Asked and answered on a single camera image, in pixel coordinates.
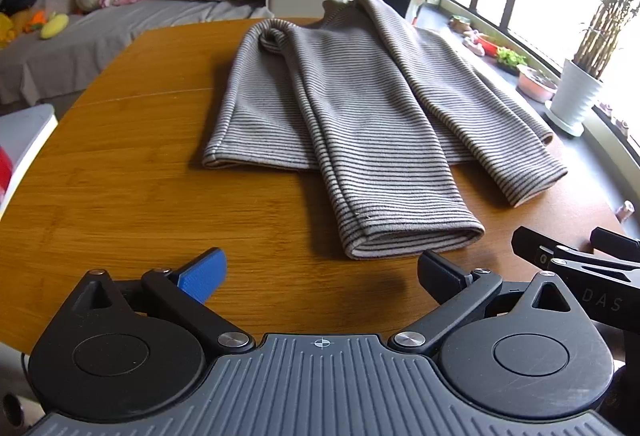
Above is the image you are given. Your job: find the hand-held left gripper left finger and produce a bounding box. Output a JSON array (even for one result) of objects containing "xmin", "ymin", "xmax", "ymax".
[{"xmin": 65, "ymin": 248, "xmax": 256, "ymax": 356}]

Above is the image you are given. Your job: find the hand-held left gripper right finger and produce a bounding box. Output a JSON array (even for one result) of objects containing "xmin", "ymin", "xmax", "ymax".
[{"xmin": 387, "ymin": 250, "xmax": 581, "ymax": 357}]

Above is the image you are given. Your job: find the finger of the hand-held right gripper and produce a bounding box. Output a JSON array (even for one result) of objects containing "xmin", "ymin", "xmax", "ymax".
[
  {"xmin": 511, "ymin": 226, "xmax": 640, "ymax": 278},
  {"xmin": 590, "ymin": 227, "xmax": 640, "ymax": 258}
]

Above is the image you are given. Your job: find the grey striped sweater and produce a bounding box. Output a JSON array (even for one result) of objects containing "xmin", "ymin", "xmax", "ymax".
[{"xmin": 201, "ymin": 0, "xmax": 569, "ymax": 261}]

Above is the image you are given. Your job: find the white potted plant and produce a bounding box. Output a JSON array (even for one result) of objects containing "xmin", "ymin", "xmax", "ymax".
[{"xmin": 545, "ymin": 0, "xmax": 640, "ymax": 138}]

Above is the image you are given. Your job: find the pink bowl planter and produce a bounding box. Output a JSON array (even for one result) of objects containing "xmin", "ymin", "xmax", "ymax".
[{"xmin": 516, "ymin": 64, "xmax": 558, "ymax": 103}]

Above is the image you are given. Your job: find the small green plant tray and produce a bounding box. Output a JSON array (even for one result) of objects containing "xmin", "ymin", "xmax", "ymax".
[{"xmin": 495, "ymin": 47, "xmax": 528, "ymax": 77}]

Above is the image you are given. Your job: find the red pot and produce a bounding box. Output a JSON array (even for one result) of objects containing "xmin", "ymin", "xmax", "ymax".
[{"xmin": 472, "ymin": 32, "xmax": 501, "ymax": 58}]

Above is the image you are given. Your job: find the red plastic object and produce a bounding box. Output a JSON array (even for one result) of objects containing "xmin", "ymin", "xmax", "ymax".
[{"xmin": 0, "ymin": 147, "xmax": 14, "ymax": 195}]

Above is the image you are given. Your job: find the grey covered sofa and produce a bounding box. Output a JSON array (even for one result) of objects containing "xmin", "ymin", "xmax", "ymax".
[{"xmin": 0, "ymin": 0, "xmax": 273, "ymax": 107}]

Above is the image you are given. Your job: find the yellow-green plush toy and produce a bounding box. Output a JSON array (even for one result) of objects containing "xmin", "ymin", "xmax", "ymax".
[{"xmin": 40, "ymin": 13, "xmax": 70, "ymax": 40}]

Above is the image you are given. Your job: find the orange toy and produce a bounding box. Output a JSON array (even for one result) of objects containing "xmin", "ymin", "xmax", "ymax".
[{"xmin": 22, "ymin": 8, "xmax": 51, "ymax": 33}]

